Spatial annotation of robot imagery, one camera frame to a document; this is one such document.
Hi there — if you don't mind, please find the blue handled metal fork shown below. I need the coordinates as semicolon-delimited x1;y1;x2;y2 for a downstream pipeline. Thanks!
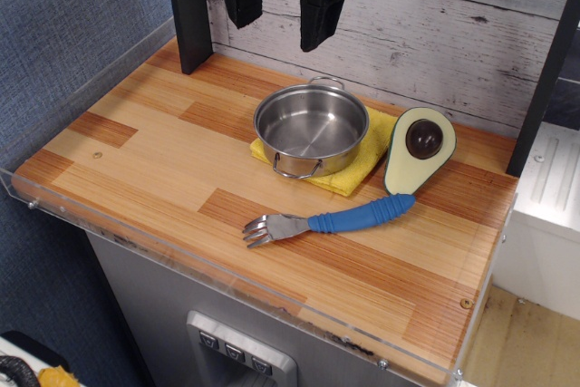
242;194;416;248

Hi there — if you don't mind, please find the small stainless steel pot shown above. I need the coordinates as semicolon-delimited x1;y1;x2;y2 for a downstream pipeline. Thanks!
253;76;370;179

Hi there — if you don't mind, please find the yellow folded cloth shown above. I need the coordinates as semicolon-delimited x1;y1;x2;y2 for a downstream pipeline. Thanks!
276;107;398;197

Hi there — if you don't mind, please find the toy avocado half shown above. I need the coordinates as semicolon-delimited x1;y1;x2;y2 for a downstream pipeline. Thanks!
383;107;457;195

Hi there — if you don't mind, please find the clear acrylic table guard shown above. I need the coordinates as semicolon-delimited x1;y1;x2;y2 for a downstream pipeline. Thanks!
12;15;522;386

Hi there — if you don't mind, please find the grey toy fridge cabinet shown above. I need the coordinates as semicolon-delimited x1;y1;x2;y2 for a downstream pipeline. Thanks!
84;228;436;387

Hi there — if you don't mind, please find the silver dispenser button panel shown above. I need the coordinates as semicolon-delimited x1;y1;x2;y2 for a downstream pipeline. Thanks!
187;310;298;386

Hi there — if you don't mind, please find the white side counter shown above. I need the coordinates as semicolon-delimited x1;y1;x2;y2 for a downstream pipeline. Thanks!
492;122;579;319

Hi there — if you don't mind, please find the yellow object at corner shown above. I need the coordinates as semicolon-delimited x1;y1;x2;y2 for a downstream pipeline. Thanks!
37;366;82;387

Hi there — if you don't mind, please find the black right vertical post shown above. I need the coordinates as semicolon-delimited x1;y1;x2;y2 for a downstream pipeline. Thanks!
506;0;579;177

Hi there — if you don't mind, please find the black braided cable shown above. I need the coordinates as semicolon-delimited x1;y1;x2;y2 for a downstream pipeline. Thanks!
0;353;41;387

